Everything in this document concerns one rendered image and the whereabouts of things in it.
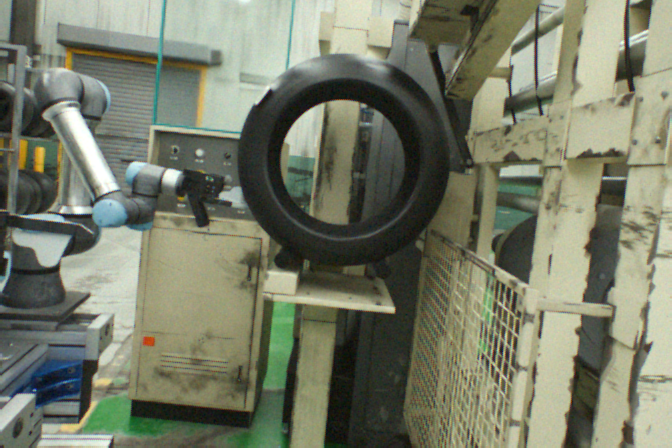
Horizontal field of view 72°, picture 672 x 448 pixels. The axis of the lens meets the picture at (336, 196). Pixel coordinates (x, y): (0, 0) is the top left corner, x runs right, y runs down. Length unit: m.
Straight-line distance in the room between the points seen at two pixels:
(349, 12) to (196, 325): 1.40
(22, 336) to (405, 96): 1.19
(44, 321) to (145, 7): 10.19
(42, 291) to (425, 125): 1.11
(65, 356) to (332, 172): 0.96
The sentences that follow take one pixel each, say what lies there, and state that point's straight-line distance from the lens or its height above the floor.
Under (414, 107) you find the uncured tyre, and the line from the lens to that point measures 1.27.
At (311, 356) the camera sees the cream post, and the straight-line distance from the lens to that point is 1.77.
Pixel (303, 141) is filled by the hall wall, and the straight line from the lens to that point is 10.66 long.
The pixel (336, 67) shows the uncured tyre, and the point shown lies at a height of 1.43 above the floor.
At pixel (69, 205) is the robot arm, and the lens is 1.57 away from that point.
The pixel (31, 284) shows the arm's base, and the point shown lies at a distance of 1.48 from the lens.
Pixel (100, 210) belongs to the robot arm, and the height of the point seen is 1.00.
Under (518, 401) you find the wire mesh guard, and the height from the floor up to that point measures 0.81.
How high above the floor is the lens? 1.16
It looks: 3 degrees down
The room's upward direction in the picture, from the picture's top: 6 degrees clockwise
